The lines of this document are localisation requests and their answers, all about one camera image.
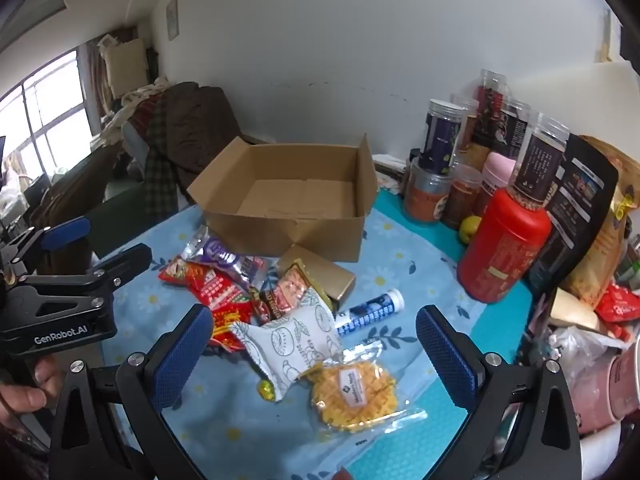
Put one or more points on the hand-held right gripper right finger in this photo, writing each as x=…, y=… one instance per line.
x=445, y=360

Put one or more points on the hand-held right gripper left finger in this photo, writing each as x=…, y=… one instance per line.
x=180, y=355

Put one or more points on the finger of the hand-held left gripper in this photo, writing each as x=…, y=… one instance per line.
x=65, y=234
x=120, y=265

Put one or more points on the red yellow snack packet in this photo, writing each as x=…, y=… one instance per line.
x=227, y=327

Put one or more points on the orange-red snack packet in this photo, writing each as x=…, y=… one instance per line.
x=175, y=272

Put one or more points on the red packet with green stripe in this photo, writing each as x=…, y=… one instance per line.
x=220, y=290

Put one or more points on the blue tablet tube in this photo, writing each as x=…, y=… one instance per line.
x=370, y=312

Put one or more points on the silver purple snack packet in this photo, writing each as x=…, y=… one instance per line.
x=220, y=255

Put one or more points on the clear waffle packet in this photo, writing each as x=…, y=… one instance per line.
x=350, y=395

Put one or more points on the white pastry packet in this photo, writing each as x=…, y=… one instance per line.
x=295, y=340

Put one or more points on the brown gold cereal packet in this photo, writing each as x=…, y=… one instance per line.
x=287, y=292

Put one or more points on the brown cardboard box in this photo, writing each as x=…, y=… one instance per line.
x=280, y=232

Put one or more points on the person's left hand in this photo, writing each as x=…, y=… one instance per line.
x=30, y=395

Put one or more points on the brown wooden furniture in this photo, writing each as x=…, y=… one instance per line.
x=75, y=185

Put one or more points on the dark green chair seat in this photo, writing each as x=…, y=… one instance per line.
x=125, y=215

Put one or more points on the teal table mat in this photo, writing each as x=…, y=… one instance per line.
x=505, y=320

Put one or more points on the small yellow candy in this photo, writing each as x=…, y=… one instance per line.
x=266, y=390

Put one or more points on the blue floral tablecloth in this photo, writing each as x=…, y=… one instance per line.
x=400, y=270

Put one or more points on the green plaid cloth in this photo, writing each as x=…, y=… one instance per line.
x=160, y=170

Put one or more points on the large red bottle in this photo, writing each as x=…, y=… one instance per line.
x=500, y=250

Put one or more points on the window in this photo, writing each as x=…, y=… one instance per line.
x=45, y=110

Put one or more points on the clear plastic bag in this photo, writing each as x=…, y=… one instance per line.
x=575, y=355

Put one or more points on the yellow-green fruit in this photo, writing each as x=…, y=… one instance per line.
x=470, y=229

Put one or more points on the small gold box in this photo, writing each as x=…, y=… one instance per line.
x=330, y=280

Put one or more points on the red striped cloth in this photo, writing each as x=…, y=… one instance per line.
x=142, y=116

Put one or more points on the cream cloth pile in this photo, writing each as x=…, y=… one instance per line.
x=135, y=100

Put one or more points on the brown jacket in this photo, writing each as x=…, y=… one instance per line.
x=200, y=130

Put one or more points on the clear jar red-brown contents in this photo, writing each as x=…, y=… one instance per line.
x=462, y=200

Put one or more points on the clear jar orange contents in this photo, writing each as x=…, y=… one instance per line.
x=425, y=200

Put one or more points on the beige cushion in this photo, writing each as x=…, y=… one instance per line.
x=125, y=65

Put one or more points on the small red packet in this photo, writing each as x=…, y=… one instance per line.
x=617, y=307

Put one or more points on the pink paper cup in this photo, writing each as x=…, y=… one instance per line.
x=625, y=380

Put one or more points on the pink bottle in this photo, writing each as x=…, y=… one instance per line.
x=500, y=172

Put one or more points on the large black printed bag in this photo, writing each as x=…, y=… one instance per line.
x=575, y=210

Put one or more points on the black snack bag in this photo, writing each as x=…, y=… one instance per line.
x=607, y=240

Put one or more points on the clear jar dark blue label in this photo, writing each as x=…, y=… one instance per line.
x=439, y=140

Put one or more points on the clear jar tan contents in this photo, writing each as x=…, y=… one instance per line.
x=469, y=125

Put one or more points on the clear jar figure label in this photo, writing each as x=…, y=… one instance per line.
x=515, y=130

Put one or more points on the clear jar red label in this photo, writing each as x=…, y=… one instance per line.
x=490, y=105

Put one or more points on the small wall picture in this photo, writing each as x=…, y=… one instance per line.
x=172, y=17

